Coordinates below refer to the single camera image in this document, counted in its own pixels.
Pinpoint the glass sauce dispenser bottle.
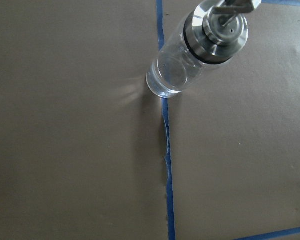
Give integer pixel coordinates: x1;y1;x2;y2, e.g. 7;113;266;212
146;0;262;98

